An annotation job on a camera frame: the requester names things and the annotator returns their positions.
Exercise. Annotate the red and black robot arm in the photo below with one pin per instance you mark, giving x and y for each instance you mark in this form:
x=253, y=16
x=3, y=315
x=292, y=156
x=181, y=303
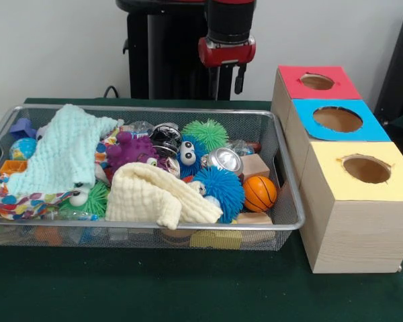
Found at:
x=231, y=20

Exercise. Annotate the wooden three-hole sorting box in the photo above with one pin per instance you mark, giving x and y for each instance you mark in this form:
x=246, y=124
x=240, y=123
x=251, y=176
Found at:
x=356, y=234

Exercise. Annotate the purple spiky rubber toy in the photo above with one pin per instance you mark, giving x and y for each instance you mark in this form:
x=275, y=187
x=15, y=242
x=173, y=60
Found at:
x=134, y=151

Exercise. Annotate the small globe ball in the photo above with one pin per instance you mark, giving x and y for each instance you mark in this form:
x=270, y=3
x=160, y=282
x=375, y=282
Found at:
x=21, y=149

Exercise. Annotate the colourful dotted cloth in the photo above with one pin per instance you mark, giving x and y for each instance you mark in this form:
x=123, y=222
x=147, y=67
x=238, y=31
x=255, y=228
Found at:
x=16, y=203

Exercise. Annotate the crushed silver can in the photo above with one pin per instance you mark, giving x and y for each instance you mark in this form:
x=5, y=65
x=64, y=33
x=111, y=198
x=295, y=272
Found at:
x=225, y=161

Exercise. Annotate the dark green tablecloth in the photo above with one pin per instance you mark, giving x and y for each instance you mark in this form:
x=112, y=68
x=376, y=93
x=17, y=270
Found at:
x=154, y=288

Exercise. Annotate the green spiky rubber ball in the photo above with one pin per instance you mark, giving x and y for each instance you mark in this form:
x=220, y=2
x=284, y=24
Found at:
x=205, y=134

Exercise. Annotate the orange toy basketball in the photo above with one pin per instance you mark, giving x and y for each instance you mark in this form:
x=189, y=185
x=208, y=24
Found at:
x=260, y=194

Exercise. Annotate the blue spiky rubber ball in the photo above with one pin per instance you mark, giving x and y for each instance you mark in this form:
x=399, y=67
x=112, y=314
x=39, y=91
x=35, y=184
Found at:
x=221, y=191

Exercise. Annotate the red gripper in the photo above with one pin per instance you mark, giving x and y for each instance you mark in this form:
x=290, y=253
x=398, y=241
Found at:
x=226, y=53

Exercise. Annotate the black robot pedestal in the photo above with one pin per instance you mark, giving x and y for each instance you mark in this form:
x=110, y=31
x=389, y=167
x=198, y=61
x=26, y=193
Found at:
x=174, y=50

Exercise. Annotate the mint green knitted cloth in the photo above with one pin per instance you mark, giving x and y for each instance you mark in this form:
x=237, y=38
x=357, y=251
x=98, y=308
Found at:
x=60, y=151

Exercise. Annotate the clear plastic bottle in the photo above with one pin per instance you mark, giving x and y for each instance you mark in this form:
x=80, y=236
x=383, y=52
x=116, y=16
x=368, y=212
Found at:
x=238, y=148

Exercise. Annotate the blue spiky ball with eyes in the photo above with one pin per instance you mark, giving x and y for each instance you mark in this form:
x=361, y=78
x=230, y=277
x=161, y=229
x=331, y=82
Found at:
x=187, y=167

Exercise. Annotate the black flat panel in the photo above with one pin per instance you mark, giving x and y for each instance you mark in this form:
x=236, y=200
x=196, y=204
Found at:
x=399, y=67

